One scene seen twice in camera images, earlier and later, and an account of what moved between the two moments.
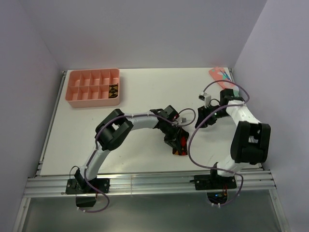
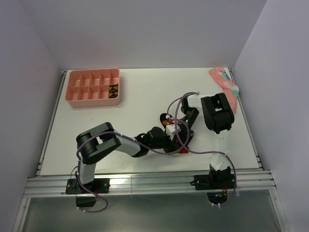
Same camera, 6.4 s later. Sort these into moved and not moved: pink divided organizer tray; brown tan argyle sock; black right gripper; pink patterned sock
Moved: black right gripper
Not moved: pink patterned sock; brown tan argyle sock; pink divided organizer tray
